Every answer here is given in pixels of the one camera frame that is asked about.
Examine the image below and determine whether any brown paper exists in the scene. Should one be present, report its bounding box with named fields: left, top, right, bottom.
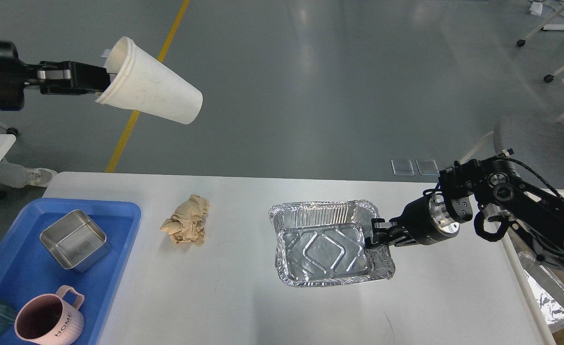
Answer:
left=160, top=195, right=210, bottom=246

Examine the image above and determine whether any stainless steel rectangular container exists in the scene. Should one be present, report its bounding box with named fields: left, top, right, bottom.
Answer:
left=39, top=209, right=111, bottom=273

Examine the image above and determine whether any aluminium foil tray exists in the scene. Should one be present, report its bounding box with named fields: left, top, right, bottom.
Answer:
left=269, top=199, right=396, bottom=288

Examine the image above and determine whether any pink ribbed mug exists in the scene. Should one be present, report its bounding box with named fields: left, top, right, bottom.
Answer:
left=14, top=285, right=85, bottom=345

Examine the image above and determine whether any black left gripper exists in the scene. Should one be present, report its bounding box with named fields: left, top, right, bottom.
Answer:
left=0, top=41, right=111, bottom=111

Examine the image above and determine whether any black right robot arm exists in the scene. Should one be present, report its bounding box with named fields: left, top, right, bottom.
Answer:
left=364, top=149, right=564, bottom=271

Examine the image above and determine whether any white paper cup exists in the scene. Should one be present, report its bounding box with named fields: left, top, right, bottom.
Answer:
left=95, top=36, right=203, bottom=125

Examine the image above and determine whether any foil tray in bin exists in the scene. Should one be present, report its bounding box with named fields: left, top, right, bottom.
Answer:
left=517, top=252, right=564, bottom=333

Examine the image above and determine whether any grey office chair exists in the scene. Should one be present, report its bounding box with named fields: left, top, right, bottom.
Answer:
left=459, top=115, right=564, bottom=188

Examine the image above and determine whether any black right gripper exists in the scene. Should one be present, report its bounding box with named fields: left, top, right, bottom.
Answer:
left=364, top=194, right=460, bottom=249

